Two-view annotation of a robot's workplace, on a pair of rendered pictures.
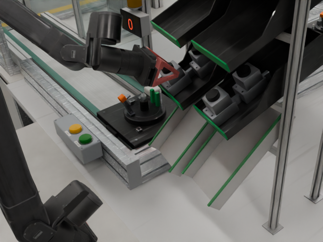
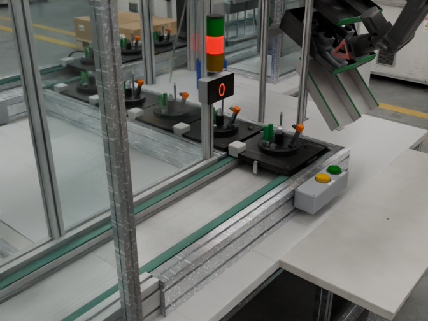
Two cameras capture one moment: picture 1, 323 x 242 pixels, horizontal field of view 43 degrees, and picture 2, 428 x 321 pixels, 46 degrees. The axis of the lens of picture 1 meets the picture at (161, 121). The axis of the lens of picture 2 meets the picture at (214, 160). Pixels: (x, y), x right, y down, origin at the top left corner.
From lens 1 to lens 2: 2.29 m
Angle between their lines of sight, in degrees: 88
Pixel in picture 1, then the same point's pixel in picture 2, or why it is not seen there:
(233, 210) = (334, 138)
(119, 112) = (282, 159)
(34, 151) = (336, 240)
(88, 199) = not seen: outside the picture
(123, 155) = (340, 151)
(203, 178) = not seen: hidden behind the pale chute
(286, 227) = not seen: hidden behind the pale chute
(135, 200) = (355, 171)
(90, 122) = (301, 178)
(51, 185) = (373, 214)
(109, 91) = (218, 193)
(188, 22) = (339, 13)
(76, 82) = (199, 223)
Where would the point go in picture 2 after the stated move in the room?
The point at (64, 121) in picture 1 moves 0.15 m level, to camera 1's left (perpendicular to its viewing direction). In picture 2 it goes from (313, 189) to (339, 216)
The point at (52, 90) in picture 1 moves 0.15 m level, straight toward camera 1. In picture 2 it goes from (251, 215) to (293, 199)
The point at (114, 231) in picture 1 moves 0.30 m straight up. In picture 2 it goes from (390, 174) to (405, 92)
